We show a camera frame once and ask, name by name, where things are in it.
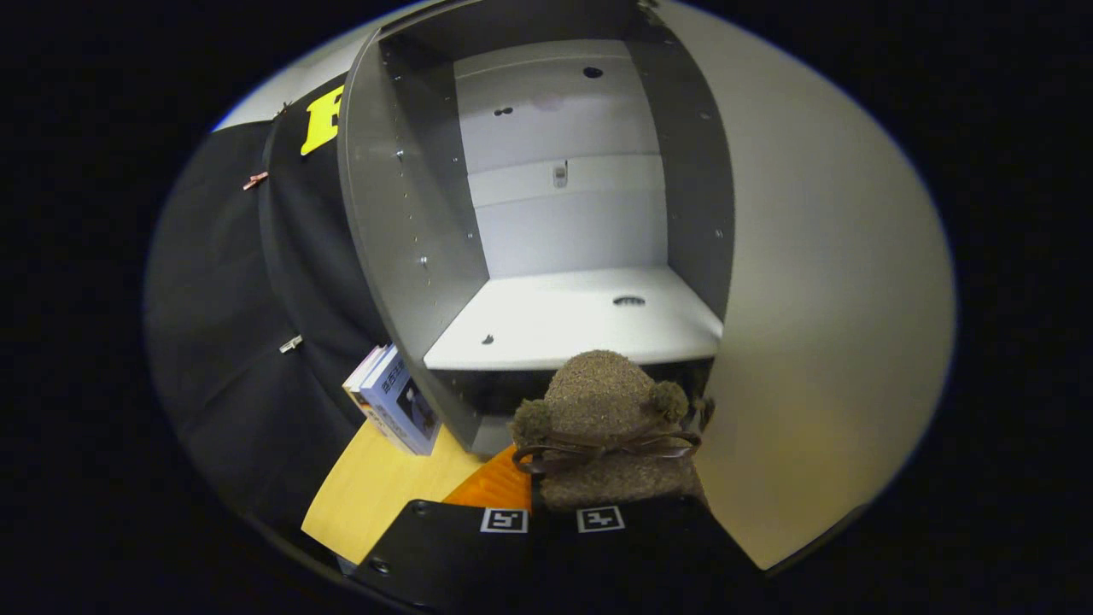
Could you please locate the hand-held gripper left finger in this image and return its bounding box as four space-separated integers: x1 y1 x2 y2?
354 444 547 612

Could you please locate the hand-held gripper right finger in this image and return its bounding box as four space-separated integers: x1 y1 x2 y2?
546 498 765 614

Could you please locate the grey shoe cabinet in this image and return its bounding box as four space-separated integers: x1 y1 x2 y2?
337 0 737 458

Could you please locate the blue book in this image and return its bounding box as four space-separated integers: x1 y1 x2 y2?
360 346 443 457

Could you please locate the white book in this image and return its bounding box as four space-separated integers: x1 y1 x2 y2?
342 344 394 428

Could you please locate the black backdrop cloth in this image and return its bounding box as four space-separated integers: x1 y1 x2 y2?
145 81 402 548

